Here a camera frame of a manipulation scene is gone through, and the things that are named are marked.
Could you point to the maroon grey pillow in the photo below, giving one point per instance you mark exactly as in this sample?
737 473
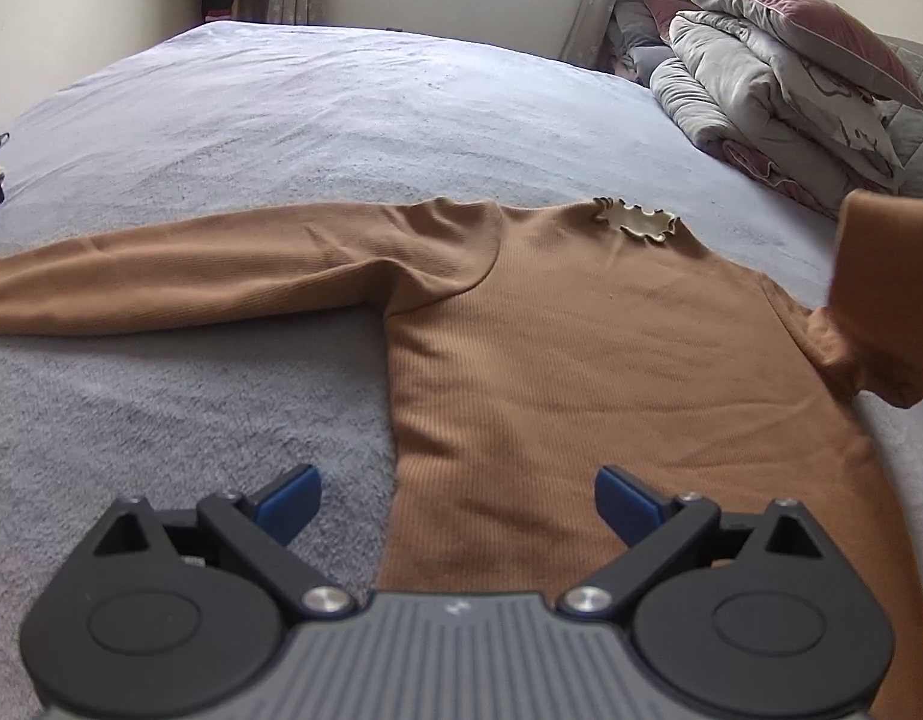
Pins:
830 37

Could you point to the folded floral quilt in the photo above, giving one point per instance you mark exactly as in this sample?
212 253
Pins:
748 100

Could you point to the grey quilted headboard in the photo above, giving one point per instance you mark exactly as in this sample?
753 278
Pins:
905 124

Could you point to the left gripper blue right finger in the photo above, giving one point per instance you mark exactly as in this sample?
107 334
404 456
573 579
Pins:
629 506

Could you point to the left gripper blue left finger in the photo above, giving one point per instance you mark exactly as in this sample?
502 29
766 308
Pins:
285 506

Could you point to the grey fleece bed blanket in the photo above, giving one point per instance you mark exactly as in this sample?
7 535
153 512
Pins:
233 116

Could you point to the brown long-sleeve sweater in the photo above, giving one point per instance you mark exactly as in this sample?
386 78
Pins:
528 347

